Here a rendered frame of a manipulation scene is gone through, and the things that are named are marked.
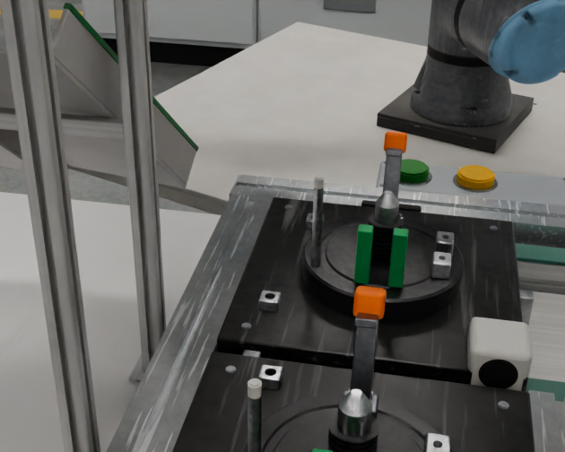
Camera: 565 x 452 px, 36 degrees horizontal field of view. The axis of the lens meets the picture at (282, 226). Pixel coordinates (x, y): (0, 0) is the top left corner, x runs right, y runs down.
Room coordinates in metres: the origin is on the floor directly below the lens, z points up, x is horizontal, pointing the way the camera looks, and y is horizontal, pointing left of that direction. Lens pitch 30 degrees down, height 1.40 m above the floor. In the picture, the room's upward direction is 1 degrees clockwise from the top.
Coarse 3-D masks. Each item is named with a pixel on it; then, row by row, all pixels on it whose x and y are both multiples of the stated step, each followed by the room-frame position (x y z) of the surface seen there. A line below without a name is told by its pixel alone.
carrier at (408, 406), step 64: (256, 384) 0.38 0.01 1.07; (320, 384) 0.50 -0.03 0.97; (384, 384) 0.50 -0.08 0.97; (448, 384) 0.50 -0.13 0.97; (192, 448) 0.43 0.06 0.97; (256, 448) 0.37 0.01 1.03; (320, 448) 0.41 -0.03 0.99; (384, 448) 0.41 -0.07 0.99; (448, 448) 0.40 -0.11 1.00; (512, 448) 0.44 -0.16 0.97
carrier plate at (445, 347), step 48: (288, 240) 0.70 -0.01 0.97; (480, 240) 0.71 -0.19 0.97; (240, 288) 0.62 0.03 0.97; (288, 288) 0.62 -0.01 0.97; (480, 288) 0.63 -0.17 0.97; (240, 336) 0.55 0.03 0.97; (288, 336) 0.56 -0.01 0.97; (336, 336) 0.56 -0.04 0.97; (384, 336) 0.56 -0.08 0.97; (432, 336) 0.56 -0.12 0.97
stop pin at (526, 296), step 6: (522, 294) 0.63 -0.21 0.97; (528, 294) 0.63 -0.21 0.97; (522, 300) 0.62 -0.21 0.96; (528, 300) 0.62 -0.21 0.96; (522, 306) 0.62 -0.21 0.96; (528, 306) 0.62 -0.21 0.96; (522, 312) 0.62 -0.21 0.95; (528, 312) 0.62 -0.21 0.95; (528, 318) 0.62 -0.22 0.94; (528, 324) 0.62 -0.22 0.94
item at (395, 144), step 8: (392, 136) 0.72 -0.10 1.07; (400, 136) 0.72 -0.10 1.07; (384, 144) 0.72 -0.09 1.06; (392, 144) 0.71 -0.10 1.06; (400, 144) 0.71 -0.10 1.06; (392, 152) 0.70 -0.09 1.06; (400, 152) 0.70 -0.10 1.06; (392, 160) 0.71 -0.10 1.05; (400, 160) 0.71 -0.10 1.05; (392, 168) 0.71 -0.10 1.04; (400, 168) 0.71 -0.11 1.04; (384, 176) 0.71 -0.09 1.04; (392, 176) 0.71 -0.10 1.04; (384, 184) 0.71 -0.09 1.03; (392, 184) 0.71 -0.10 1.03
